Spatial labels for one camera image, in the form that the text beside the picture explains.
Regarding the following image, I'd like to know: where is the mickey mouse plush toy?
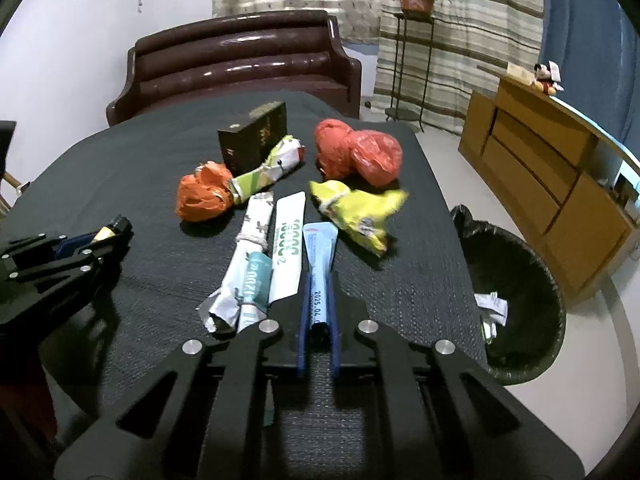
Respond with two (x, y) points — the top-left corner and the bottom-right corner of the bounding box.
(532, 61), (564, 96)

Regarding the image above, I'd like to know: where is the white crumpled paper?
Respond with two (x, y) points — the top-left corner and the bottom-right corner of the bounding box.
(474, 292), (509, 344)

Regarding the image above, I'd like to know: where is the orange plastic bag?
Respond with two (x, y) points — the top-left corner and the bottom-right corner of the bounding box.
(176, 162), (233, 222)

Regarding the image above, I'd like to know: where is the yellow snack bag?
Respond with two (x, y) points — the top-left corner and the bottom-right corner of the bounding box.
(309, 180), (409, 257)

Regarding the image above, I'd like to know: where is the light blue tube wrapper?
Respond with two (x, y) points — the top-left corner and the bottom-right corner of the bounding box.
(303, 222), (338, 327)

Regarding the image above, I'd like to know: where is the white green paper sleeve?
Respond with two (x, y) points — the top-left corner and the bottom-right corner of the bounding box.
(269, 192), (306, 304)

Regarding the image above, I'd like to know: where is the blue curtain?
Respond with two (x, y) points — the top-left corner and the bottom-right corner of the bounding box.
(539, 0), (639, 155)

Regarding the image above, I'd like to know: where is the dark brown leather sofa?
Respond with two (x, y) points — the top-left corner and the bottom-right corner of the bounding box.
(105, 10), (362, 126)

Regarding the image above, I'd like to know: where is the white paper wrapper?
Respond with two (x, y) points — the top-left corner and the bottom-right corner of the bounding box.
(198, 192), (274, 334)

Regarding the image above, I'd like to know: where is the green white tied wrapper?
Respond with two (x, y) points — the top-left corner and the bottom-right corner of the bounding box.
(228, 134), (305, 205)

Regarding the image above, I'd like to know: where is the striped beige curtain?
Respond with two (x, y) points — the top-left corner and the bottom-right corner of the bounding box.
(212, 0), (544, 134)

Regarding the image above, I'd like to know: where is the dark brown gold box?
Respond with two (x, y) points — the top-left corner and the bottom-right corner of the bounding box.
(218, 101), (288, 177)

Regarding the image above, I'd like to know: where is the small cardboard box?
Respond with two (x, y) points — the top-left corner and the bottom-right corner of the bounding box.
(506, 62), (536, 86)

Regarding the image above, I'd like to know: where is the wooden sideboard cabinet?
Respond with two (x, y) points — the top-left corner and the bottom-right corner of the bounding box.
(459, 73), (639, 301)

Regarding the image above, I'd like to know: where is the red plastic bag bundle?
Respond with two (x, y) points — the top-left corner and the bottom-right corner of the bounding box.
(314, 119), (402, 188)

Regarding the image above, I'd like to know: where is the black trash bin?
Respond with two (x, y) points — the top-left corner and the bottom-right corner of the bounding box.
(450, 205), (566, 386)

